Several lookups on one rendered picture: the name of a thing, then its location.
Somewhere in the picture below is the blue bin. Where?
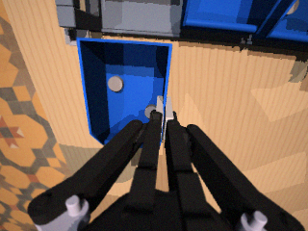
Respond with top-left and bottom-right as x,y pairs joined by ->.
252,0 -> 308,45
76,38 -> 172,145
180,0 -> 281,35

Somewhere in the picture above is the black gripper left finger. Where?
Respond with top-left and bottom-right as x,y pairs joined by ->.
27,95 -> 164,231

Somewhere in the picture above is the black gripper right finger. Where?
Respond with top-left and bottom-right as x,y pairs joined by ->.
164,96 -> 305,231

